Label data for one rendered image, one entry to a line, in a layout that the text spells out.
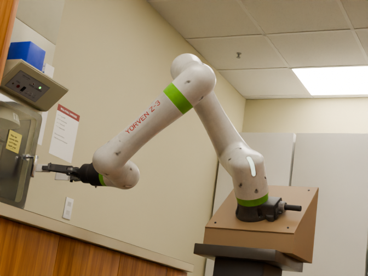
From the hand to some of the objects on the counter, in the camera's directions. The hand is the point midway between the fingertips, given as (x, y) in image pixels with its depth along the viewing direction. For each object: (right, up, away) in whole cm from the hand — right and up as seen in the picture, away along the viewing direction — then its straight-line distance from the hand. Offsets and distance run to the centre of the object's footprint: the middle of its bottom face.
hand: (49, 172), depth 269 cm
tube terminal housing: (-30, -16, -3) cm, 34 cm away
